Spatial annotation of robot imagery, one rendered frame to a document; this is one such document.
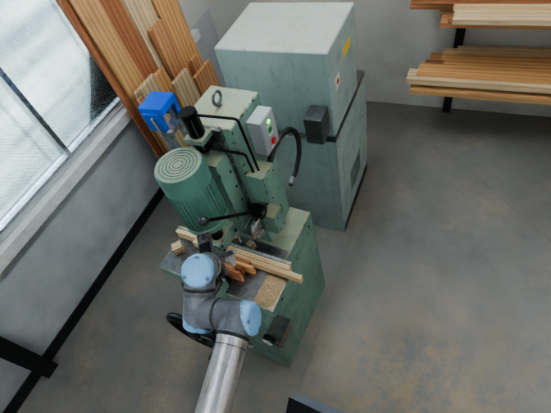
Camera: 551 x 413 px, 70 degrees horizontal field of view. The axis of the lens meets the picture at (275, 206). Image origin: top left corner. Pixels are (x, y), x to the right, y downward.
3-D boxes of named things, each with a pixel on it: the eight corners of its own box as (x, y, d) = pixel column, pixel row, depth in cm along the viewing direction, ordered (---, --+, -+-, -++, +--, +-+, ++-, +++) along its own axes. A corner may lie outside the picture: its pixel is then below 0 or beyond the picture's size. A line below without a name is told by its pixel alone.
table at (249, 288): (152, 290, 182) (146, 284, 178) (187, 238, 197) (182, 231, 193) (266, 339, 158) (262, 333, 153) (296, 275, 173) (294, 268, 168)
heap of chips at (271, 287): (252, 302, 162) (250, 298, 160) (267, 274, 169) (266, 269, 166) (271, 310, 159) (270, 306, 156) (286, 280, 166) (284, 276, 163)
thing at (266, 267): (195, 247, 186) (192, 242, 183) (197, 242, 187) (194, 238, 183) (302, 283, 163) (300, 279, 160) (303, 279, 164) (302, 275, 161)
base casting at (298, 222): (184, 290, 194) (178, 281, 187) (240, 201, 222) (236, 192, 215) (264, 322, 176) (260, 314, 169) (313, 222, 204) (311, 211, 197)
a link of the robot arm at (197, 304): (207, 338, 107) (209, 291, 108) (174, 332, 112) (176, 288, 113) (226, 330, 116) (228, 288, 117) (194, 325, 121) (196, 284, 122)
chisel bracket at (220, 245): (211, 253, 171) (204, 242, 165) (226, 228, 178) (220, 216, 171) (225, 258, 168) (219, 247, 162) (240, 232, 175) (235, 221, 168)
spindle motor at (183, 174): (178, 229, 155) (142, 177, 131) (201, 196, 164) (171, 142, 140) (214, 242, 148) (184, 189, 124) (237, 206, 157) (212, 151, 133)
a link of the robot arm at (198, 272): (178, 289, 110) (179, 253, 110) (188, 283, 122) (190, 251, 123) (211, 290, 110) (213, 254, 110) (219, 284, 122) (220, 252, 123)
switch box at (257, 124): (255, 153, 155) (245, 122, 143) (266, 136, 160) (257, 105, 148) (269, 156, 153) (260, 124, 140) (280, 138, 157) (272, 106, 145)
